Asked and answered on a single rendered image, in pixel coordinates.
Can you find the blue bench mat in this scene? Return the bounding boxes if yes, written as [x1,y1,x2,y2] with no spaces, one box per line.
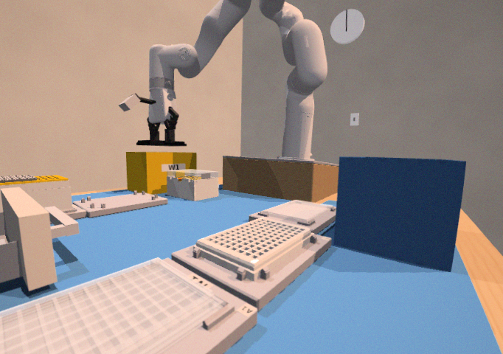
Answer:
[0,184,502,354]

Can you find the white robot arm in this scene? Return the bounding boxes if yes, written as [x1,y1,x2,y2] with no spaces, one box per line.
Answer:
[119,0,327,161]

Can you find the yellow open-top bin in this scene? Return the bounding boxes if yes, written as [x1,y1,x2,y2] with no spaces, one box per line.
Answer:
[126,152,197,195]

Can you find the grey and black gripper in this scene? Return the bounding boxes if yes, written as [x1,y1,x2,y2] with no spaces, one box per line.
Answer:
[147,87,179,142]

